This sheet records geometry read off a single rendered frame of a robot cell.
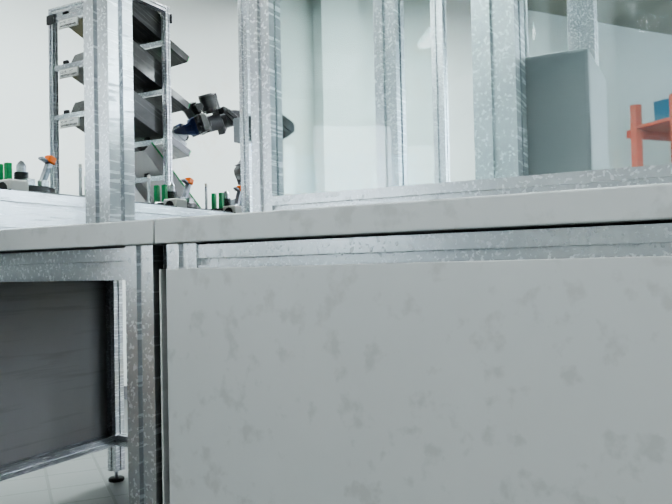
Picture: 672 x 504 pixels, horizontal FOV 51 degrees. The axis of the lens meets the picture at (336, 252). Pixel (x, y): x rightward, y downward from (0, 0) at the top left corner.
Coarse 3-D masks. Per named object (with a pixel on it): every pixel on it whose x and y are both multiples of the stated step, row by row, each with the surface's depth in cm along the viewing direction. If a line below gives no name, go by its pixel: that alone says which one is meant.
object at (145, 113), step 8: (136, 96) 221; (136, 104) 221; (144, 104) 223; (136, 112) 221; (144, 112) 223; (152, 112) 226; (160, 112) 228; (136, 120) 222; (144, 120) 223; (152, 120) 225; (160, 120) 228; (136, 128) 227; (144, 128) 226; (152, 128) 225; (160, 128) 228; (136, 136) 233; (144, 136) 231; (152, 136) 230; (160, 136) 228; (160, 144) 234; (176, 144) 233; (160, 152) 239; (176, 152) 236; (184, 152) 235
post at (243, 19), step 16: (240, 0) 199; (240, 16) 199; (240, 32) 199; (240, 48) 199; (240, 64) 199; (240, 80) 199; (240, 96) 199; (240, 112) 199; (240, 128) 199; (240, 144) 199; (240, 160) 199
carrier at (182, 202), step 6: (150, 186) 199; (156, 186) 195; (162, 186) 194; (168, 186) 198; (174, 186) 198; (150, 192) 198; (156, 192) 195; (162, 192) 194; (168, 192) 197; (174, 192) 198; (150, 198) 198; (156, 198) 195; (162, 198) 194; (168, 198) 197; (174, 198) 183; (180, 198) 193; (186, 198) 197; (192, 198) 197; (168, 204) 183; (174, 204) 182; (180, 204) 184; (186, 204) 186; (192, 204) 196; (210, 210) 195; (216, 210) 197
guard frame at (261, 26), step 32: (256, 0) 91; (256, 32) 91; (256, 64) 91; (256, 96) 91; (256, 128) 91; (256, 160) 91; (256, 192) 91; (320, 192) 86; (352, 192) 84; (384, 192) 82; (416, 192) 81; (448, 192) 79; (480, 192) 78; (512, 192) 76
